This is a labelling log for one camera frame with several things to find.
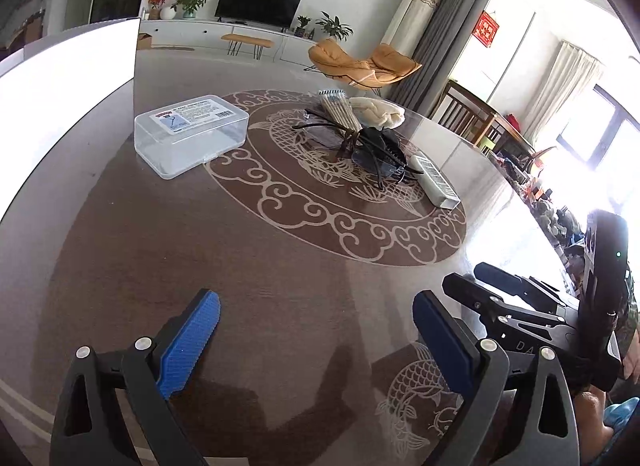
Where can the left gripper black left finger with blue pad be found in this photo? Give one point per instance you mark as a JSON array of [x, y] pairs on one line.
[[89, 428]]

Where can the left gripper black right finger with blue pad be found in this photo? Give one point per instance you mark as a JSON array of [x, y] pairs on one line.
[[516, 408]]

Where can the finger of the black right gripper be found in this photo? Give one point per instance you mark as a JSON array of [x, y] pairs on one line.
[[535, 293], [489, 306]]

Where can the bag of wooden chopsticks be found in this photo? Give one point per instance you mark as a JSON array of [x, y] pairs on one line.
[[337, 105]]

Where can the person's right hand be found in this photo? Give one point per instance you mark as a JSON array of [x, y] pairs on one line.
[[598, 425]]

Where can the white ribbed rectangular box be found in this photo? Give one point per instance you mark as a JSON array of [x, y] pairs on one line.
[[434, 185]]

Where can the wooden dining chair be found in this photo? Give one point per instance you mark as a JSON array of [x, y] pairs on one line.
[[462, 112]]

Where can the orange rocking lounge chair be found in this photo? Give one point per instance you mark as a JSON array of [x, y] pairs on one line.
[[384, 67]]

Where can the red paper window decoration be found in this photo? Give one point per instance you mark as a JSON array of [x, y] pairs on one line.
[[485, 29]]

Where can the clear plastic storage box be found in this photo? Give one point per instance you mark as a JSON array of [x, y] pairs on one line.
[[181, 136]]

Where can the white standing air conditioner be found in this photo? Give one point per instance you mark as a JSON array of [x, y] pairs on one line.
[[408, 24]]

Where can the green potted plant right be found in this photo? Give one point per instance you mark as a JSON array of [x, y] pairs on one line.
[[334, 28]]

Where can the green potted plant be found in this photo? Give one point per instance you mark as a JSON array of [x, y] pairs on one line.
[[189, 8], [334, 28]]

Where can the grey curtain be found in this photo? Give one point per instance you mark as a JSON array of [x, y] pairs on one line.
[[437, 51]]

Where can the white cardboard box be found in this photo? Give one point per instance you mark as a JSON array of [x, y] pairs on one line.
[[50, 84]]

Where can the small potted plant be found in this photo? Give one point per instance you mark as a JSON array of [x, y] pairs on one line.
[[302, 23]]

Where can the wooden bench black legs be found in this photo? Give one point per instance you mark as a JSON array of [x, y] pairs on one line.
[[236, 41]]

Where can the white tv cabinet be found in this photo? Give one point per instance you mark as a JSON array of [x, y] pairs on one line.
[[194, 33]]

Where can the black flat television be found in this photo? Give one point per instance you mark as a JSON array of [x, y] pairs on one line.
[[276, 13]]

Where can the brown cardboard box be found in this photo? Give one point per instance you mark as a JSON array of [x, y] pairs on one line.
[[144, 41]]

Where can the green potted plant left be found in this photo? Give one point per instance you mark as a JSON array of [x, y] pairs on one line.
[[189, 8]]

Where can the red flower vase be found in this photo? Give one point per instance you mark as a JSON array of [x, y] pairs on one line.
[[155, 6]]

